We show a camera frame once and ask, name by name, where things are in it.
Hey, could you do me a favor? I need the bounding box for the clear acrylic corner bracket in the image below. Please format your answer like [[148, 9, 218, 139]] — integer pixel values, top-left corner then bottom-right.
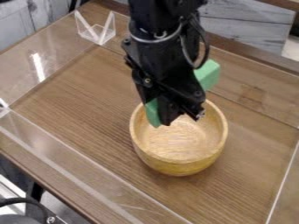
[[74, 10, 116, 46]]

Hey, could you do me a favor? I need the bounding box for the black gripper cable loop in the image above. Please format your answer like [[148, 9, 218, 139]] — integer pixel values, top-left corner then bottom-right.
[[179, 12, 211, 70]]

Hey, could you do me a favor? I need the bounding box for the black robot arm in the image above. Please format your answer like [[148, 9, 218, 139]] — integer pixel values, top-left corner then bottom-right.
[[122, 0, 210, 127]]

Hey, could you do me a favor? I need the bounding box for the green rectangular block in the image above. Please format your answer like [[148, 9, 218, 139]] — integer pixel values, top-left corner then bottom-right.
[[144, 59, 220, 128]]

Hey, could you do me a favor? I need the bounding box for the black cable under table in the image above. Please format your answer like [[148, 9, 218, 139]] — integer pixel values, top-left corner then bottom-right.
[[0, 198, 51, 224]]

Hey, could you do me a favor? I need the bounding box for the black table leg frame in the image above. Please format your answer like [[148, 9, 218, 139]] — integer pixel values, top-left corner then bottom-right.
[[26, 182, 67, 224]]

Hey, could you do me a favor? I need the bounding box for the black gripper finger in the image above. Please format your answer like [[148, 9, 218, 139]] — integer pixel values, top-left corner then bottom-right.
[[158, 94, 183, 126], [180, 98, 206, 121]]

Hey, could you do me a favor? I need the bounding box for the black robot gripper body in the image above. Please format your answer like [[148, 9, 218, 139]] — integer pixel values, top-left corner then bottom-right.
[[122, 25, 207, 109]]

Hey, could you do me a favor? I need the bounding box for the brown wooden bowl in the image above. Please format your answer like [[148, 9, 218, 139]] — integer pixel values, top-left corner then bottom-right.
[[130, 100, 230, 177]]

